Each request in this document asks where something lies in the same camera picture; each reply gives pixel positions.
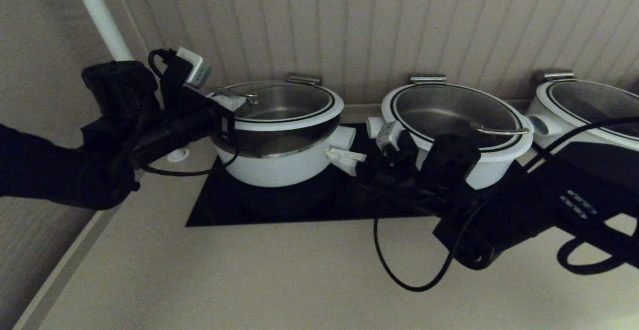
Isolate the wide black glass cooktop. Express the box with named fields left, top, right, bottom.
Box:
left=186, top=124, right=450, bottom=227

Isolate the black right camera cable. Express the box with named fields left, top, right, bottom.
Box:
left=373, top=115, right=639, bottom=292

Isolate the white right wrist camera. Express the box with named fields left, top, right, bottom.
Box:
left=375, top=120, right=405, bottom=152

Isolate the short black cable loop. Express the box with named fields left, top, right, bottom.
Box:
left=557, top=220, right=639, bottom=276

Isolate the white metal pole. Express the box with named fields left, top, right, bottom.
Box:
left=67, top=0, right=190, bottom=164

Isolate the black camera cable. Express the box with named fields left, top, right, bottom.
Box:
left=140, top=48, right=240, bottom=177
left=373, top=115, right=639, bottom=292

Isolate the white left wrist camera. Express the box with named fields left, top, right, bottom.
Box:
left=176, top=46, right=211, bottom=87

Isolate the glass lid with metal handle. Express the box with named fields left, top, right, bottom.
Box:
left=382, top=83, right=534, bottom=163
left=535, top=80, right=639, bottom=143
left=207, top=80, right=345, bottom=132

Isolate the black left camera cable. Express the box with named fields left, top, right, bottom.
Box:
left=140, top=48, right=240, bottom=177

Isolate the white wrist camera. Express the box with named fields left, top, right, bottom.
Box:
left=375, top=120, right=405, bottom=152
left=176, top=46, right=211, bottom=87

